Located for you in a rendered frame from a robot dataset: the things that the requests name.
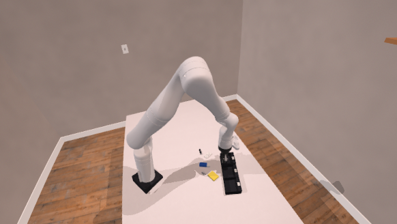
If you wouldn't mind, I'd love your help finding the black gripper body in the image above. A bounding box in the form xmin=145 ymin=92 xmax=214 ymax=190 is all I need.
xmin=218 ymin=146 xmax=232 ymax=157

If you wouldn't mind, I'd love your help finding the white domino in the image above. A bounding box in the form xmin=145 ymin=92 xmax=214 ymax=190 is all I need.
xmin=204 ymin=152 xmax=212 ymax=158

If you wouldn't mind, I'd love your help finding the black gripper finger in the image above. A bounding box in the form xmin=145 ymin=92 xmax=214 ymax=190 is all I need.
xmin=221 ymin=152 xmax=229 ymax=163

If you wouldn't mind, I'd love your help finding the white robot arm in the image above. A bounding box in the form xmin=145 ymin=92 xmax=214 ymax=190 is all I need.
xmin=126 ymin=57 xmax=240 ymax=182

